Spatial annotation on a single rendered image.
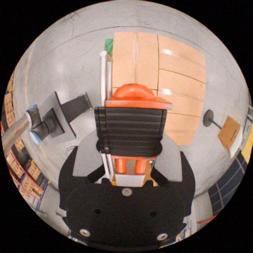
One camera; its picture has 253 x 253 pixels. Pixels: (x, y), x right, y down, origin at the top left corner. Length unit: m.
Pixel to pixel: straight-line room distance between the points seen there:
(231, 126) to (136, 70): 1.48
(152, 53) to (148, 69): 0.17
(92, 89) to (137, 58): 0.89
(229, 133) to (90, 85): 2.23
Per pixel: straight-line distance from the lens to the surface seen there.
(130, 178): 0.20
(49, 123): 0.93
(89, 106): 1.50
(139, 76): 0.79
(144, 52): 0.84
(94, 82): 1.44
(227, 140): 1.50
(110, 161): 0.15
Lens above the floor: 1.33
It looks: 63 degrees down
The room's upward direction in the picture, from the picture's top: 174 degrees counter-clockwise
